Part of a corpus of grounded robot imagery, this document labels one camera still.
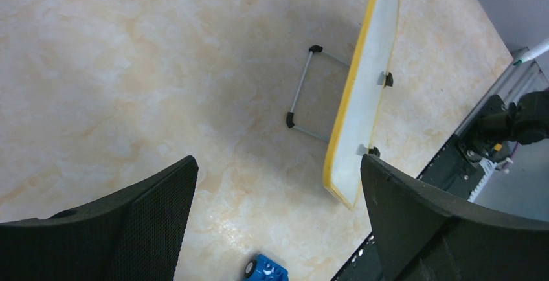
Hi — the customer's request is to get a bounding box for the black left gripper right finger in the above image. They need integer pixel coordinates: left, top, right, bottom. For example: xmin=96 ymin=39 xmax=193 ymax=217
xmin=361 ymin=155 xmax=548 ymax=280

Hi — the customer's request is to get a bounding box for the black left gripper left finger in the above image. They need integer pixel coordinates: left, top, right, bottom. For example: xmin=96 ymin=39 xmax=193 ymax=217
xmin=1 ymin=156 xmax=199 ymax=280

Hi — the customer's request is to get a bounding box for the yellow-framed whiteboard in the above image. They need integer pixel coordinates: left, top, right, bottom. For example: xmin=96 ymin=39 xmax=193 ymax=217
xmin=322 ymin=0 xmax=399 ymax=210

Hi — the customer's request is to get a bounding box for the green white marker pen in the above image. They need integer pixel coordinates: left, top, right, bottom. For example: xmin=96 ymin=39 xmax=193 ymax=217
xmin=512 ymin=38 xmax=548 ymax=67

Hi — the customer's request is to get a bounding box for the grey metal whiteboard stand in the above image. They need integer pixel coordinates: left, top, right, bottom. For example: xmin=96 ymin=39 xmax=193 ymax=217
xmin=285 ymin=45 xmax=350 ymax=144

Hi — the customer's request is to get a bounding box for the blue toy car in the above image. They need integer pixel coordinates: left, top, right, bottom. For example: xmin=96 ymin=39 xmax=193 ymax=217
xmin=243 ymin=254 xmax=289 ymax=281

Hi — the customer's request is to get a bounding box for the aluminium frame rail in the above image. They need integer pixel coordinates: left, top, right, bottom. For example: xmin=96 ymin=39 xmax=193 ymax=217
xmin=454 ymin=47 xmax=549 ymax=205

